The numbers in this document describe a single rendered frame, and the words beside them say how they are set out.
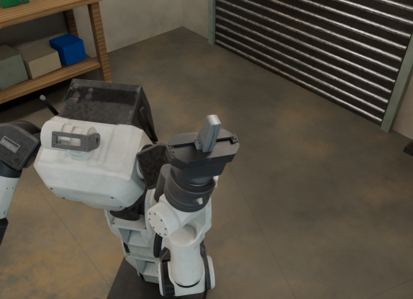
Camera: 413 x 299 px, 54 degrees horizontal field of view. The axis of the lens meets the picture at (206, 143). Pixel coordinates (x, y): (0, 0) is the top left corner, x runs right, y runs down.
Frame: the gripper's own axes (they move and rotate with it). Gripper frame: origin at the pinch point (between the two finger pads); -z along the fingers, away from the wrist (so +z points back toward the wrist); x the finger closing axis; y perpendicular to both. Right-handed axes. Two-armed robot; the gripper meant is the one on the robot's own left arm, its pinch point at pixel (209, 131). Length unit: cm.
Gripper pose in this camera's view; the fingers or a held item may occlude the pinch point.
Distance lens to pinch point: 64.2
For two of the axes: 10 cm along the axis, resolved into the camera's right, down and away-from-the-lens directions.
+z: -2.4, 6.2, 7.5
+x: -9.1, 1.4, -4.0
